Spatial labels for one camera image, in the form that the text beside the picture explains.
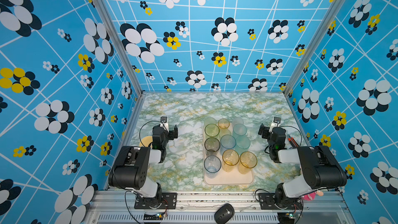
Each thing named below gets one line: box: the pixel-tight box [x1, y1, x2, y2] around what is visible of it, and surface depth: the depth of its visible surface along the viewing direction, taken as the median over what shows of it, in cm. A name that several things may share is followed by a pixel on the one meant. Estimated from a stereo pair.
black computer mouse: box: [214, 203, 235, 224], surface depth 70 cm
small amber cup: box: [217, 118, 232, 133], surface depth 97 cm
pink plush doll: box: [301, 190, 324, 202], surface depth 72 cm
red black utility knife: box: [286, 134, 300, 148], surface depth 95 cm
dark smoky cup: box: [204, 137, 221, 156], surface depth 82 cm
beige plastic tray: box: [203, 123, 254, 186], surface depth 82 cm
